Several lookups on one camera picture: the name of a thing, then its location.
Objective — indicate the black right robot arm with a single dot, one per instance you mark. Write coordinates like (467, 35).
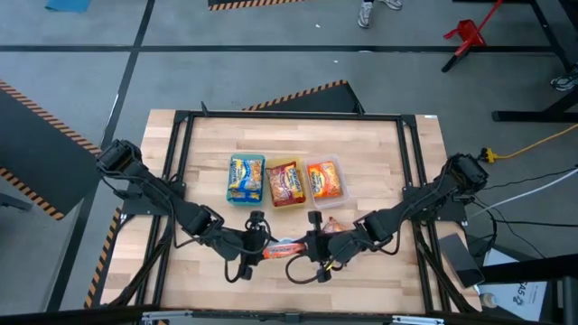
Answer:
(406, 207)

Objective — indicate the yellow plastic bin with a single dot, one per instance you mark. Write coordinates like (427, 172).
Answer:
(268, 204)

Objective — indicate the black stand beam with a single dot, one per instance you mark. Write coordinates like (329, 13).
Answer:
(533, 271)

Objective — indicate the red metal stand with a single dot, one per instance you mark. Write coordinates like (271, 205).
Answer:
(469, 31)

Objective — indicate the person's shoe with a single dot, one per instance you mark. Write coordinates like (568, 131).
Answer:
(564, 82)
(366, 14)
(392, 3)

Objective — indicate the white printed paper sheet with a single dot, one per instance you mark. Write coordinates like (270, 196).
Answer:
(515, 293)

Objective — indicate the green plastic bin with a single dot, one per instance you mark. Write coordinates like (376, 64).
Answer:
(246, 203)

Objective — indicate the blue Maruchan noodle pack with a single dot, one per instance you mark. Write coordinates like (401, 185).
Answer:
(247, 173)
(244, 196)

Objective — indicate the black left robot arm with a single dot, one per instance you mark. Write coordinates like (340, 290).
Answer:
(158, 194)

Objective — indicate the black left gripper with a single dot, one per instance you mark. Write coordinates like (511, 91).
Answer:
(246, 246)

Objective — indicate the blue floor mat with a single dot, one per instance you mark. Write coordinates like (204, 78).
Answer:
(68, 4)

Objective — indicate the black aluminium table frame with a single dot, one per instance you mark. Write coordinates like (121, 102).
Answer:
(293, 115)

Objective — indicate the black rig crossbar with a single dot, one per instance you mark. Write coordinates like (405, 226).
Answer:
(289, 318)

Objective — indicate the black furniture base frame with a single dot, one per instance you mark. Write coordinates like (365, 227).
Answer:
(542, 27)

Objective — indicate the black tablet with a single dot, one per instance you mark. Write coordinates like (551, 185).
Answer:
(460, 259)

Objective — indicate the black hazard-striped floor mat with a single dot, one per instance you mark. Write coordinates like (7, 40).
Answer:
(250, 3)
(316, 100)
(27, 144)

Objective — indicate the orange Maruchan noodle pack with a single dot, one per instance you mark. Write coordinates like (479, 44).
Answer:
(284, 249)
(324, 179)

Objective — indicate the hazard-striped floor strip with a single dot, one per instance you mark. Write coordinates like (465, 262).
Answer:
(101, 262)

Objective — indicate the clear plastic bin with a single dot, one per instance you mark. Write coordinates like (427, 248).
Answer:
(345, 192)

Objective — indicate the red Maruchan noodle pack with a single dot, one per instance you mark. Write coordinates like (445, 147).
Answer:
(285, 182)
(335, 225)

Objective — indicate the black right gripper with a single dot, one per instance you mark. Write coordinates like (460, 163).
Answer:
(323, 248)

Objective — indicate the small plastic bottle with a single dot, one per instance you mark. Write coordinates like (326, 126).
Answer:
(487, 300)

